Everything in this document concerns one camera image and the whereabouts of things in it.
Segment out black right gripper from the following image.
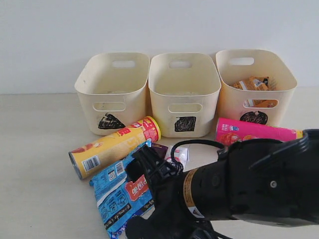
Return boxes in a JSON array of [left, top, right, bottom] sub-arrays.
[[125, 146, 217, 239]]

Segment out blue noodle packet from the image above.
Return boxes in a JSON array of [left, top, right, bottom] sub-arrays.
[[90, 140, 154, 239]]

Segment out purple small carton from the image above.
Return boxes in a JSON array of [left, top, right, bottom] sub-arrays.
[[151, 143, 168, 159]]

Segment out white blue milk carton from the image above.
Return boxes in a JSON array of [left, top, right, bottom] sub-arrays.
[[164, 145, 189, 167]]

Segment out orange noodle packet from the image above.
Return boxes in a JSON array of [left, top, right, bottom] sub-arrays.
[[231, 76, 278, 108]]

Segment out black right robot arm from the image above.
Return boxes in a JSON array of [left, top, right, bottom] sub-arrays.
[[125, 129, 319, 239]]

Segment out yellow chips can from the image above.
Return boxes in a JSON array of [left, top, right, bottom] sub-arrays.
[[69, 116, 161, 180]]

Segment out pink Lay's chips can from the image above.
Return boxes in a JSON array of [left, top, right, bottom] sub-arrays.
[[215, 118, 303, 146]]

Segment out cream bin with triangle mark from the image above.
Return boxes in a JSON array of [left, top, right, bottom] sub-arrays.
[[74, 52, 150, 135]]

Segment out cream bin with square mark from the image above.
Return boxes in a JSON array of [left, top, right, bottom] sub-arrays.
[[149, 53, 221, 138]]

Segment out cream bin with circle mark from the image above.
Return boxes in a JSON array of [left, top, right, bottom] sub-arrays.
[[215, 49, 298, 126]]

